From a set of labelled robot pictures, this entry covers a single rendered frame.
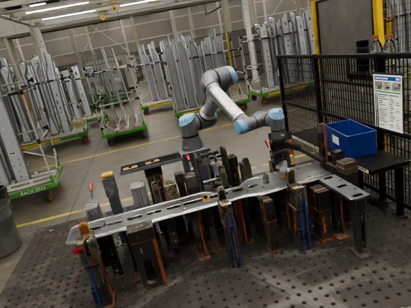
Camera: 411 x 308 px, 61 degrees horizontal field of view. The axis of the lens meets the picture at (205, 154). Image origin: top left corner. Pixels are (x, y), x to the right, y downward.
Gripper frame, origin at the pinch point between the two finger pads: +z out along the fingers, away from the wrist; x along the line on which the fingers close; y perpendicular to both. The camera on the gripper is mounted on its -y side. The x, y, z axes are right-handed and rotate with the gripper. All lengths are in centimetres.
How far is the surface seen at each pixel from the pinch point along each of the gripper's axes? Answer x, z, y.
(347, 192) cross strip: 34.0, 2.5, -12.9
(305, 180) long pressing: 10.5, 2.5, -4.6
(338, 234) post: 22.4, 31.4, -13.5
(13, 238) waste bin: -216, 86, 235
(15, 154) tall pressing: -382, 26, 259
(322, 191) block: 22.9, 4.5, -6.6
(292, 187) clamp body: 22.6, -1.7, 8.3
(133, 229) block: 18, -1, 84
